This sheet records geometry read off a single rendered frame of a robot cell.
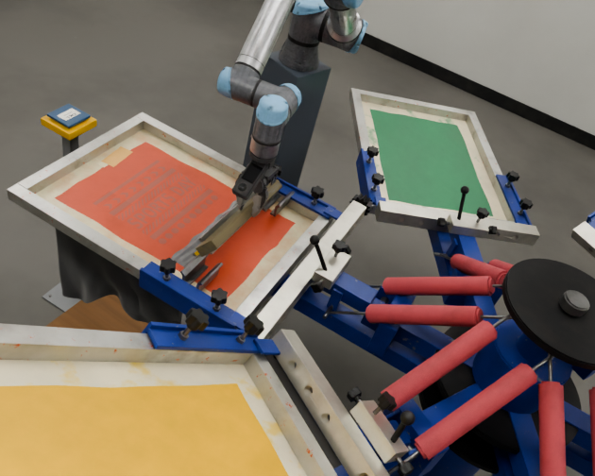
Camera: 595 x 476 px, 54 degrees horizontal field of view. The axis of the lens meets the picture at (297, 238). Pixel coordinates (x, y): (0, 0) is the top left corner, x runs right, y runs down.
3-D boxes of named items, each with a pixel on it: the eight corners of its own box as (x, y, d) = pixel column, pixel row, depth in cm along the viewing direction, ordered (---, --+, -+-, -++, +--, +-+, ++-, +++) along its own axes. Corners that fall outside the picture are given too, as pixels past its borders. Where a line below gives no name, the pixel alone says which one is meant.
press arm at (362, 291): (311, 284, 164) (315, 273, 161) (320, 272, 168) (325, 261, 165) (365, 314, 160) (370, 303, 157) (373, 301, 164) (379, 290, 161)
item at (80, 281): (62, 297, 198) (54, 205, 169) (70, 290, 201) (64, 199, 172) (171, 367, 188) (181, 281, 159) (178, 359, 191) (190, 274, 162)
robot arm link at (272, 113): (295, 98, 145) (283, 113, 139) (286, 135, 153) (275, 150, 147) (266, 88, 146) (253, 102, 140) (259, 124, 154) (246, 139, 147)
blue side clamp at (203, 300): (138, 286, 156) (139, 268, 152) (150, 275, 160) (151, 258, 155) (230, 343, 150) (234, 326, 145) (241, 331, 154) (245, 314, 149)
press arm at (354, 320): (126, 211, 187) (126, 196, 183) (138, 201, 191) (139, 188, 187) (480, 417, 160) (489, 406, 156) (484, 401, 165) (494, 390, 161)
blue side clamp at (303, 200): (247, 189, 196) (250, 173, 191) (255, 182, 199) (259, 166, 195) (324, 230, 189) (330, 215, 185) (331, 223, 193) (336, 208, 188)
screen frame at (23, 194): (8, 198, 167) (6, 189, 164) (142, 121, 208) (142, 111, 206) (234, 338, 150) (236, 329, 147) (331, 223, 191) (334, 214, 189)
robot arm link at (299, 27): (294, 25, 212) (302, -12, 203) (328, 37, 211) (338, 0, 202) (282, 36, 204) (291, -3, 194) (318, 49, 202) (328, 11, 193)
